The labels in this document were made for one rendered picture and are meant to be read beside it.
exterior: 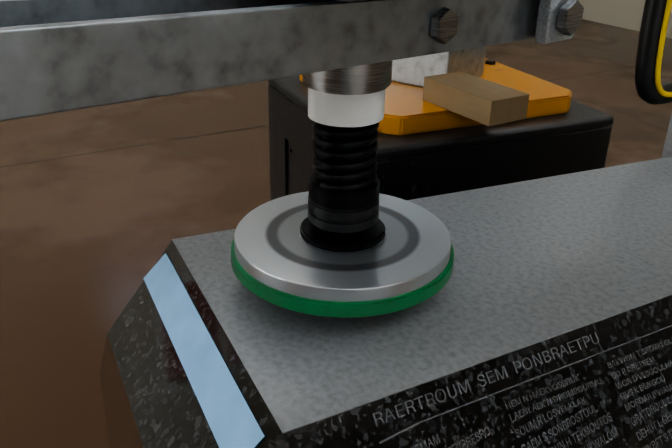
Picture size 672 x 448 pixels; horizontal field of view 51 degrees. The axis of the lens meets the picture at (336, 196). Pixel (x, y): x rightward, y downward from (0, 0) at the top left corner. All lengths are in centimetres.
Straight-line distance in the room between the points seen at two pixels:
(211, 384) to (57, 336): 158
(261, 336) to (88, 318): 162
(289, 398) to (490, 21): 38
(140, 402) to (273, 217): 22
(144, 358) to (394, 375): 26
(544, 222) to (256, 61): 50
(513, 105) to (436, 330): 80
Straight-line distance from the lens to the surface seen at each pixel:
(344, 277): 63
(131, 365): 76
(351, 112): 62
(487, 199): 94
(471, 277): 76
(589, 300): 75
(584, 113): 167
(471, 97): 140
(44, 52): 44
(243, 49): 50
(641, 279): 81
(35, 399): 199
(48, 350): 215
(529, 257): 81
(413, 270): 64
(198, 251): 80
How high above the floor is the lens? 120
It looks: 24 degrees down
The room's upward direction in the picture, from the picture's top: 1 degrees clockwise
